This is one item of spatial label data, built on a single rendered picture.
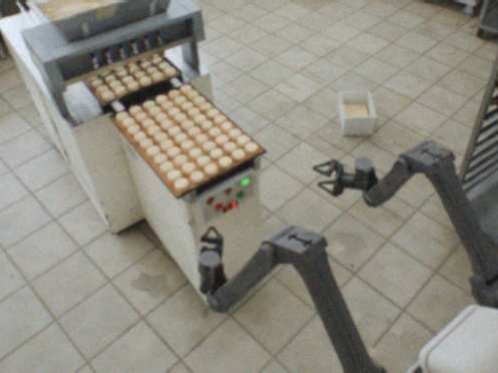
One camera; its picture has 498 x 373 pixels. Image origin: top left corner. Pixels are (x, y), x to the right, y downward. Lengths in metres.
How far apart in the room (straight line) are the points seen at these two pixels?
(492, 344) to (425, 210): 1.93
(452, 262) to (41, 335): 2.08
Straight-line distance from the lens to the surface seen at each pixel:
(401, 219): 2.91
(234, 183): 1.90
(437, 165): 1.21
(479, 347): 1.11
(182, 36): 2.42
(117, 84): 2.39
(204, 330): 2.51
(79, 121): 2.37
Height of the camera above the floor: 2.20
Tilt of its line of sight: 42 degrees down
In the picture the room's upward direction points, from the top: 1 degrees counter-clockwise
